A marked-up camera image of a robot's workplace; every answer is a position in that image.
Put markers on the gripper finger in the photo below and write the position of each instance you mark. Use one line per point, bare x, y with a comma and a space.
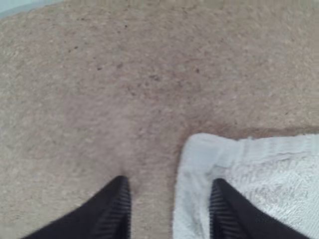
107, 214
234, 219

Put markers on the pale towel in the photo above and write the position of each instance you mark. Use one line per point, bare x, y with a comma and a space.
274, 179

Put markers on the cork mat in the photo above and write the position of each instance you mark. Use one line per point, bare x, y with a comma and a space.
124, 87

